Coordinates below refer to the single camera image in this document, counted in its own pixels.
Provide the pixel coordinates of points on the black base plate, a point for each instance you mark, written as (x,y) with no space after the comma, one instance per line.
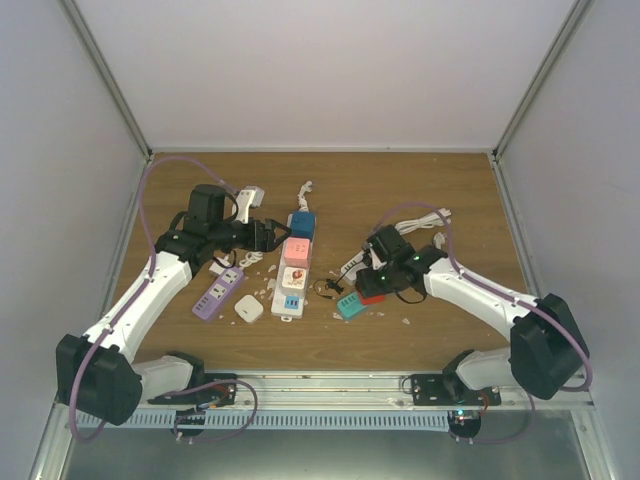
(437,389)
(219,395)

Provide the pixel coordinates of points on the teal power strip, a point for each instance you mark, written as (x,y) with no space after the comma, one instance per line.
(350,306)

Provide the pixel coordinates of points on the long white power strip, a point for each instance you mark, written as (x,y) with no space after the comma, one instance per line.
(288,306)

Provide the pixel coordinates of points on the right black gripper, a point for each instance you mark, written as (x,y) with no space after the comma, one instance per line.
(368,288)

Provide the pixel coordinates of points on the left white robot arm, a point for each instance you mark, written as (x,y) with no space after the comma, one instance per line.
(96,372)

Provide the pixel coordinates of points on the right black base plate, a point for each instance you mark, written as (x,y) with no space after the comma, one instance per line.
(437,389)

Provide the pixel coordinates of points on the purple power strip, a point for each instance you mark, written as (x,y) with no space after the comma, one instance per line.
(211,303)

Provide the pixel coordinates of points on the aluminium front rail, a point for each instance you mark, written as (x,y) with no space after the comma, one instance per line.
(367,390)

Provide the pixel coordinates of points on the red cube socket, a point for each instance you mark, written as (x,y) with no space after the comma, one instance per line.
(371,300)

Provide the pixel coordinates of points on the blue cube socket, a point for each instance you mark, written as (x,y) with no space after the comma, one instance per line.
(303,224)

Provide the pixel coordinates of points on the small white adapter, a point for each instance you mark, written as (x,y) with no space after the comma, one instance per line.
(249,309)

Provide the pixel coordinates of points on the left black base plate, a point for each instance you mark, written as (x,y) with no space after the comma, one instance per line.
(219,395)

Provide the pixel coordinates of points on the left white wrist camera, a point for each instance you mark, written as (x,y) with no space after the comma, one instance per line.
(246,199)

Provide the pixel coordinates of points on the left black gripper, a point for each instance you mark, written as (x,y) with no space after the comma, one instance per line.
(267,235)

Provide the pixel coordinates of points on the white cube socket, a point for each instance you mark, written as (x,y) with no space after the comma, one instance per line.
(294,279)

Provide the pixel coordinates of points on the pink cube socket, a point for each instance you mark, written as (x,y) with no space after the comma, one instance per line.
(297,252)

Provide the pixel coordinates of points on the grey slotted cable duct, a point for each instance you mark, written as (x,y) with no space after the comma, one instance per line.
(320,420)

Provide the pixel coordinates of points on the white power strip green ports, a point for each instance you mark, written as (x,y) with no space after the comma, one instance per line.
(357,263)

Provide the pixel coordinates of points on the black charger with cable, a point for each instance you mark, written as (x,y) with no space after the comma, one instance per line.
(333,288)

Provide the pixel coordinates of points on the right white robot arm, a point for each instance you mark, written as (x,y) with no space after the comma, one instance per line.
(545,346)

